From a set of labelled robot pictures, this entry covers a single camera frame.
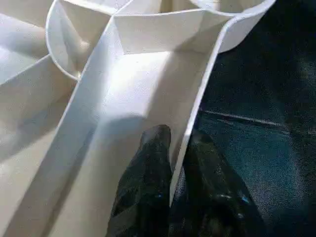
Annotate white plastic table top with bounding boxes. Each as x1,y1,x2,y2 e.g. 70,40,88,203
0,0,277,237

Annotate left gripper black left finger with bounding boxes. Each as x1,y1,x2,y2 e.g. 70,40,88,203
106,124,172,237

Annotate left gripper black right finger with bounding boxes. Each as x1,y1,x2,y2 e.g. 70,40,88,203
170,129,267,237

